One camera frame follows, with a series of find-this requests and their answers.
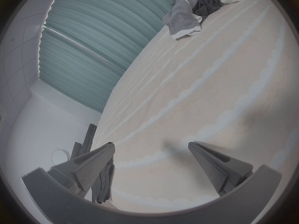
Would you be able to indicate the round white mirror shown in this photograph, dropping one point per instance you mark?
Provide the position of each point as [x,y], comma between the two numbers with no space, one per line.
[58,155]

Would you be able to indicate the blue-green curtain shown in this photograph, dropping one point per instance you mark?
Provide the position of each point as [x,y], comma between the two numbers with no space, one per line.
[79,62]
[112,15]

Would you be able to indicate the black T-shirt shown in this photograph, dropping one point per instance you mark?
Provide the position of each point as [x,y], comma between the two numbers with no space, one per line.
[105,183]

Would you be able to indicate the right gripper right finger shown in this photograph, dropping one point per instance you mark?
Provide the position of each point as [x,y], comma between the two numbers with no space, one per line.
[210,164]

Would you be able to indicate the pile of clothes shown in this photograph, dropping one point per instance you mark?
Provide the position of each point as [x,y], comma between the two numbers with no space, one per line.
[184,15]

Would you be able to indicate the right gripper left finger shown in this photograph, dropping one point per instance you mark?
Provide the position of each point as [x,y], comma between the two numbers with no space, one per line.
[93,164]

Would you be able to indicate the bed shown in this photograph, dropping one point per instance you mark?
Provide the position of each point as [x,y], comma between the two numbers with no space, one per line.
[198,90]

